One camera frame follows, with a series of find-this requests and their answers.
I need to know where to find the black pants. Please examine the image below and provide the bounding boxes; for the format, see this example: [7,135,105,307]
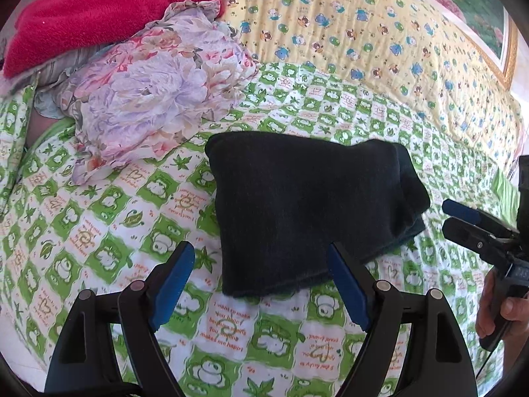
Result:
[205,132,430,297]

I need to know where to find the person right hand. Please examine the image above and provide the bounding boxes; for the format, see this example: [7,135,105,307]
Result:
[474,268,529,340]

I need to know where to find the plain green sheet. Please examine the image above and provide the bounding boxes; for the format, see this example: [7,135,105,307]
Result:
[492,170,520,227]

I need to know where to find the framed landscape painting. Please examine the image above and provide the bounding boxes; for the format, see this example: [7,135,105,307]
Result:
[435,0,518,90]

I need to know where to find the yellow cartoon print quilt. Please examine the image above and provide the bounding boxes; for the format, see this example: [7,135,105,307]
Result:
[224,0,524,170]

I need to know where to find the floral pink purple cloth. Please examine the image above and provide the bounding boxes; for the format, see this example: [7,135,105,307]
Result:
[44,0,259,185]

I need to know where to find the red fleece blanket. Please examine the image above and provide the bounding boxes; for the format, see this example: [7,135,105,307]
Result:
[3,0,214,78]

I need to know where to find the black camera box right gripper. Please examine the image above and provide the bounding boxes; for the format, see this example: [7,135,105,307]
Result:
[516,155,529,235]

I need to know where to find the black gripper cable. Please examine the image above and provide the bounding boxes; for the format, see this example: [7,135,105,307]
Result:
[474,348,495,381]

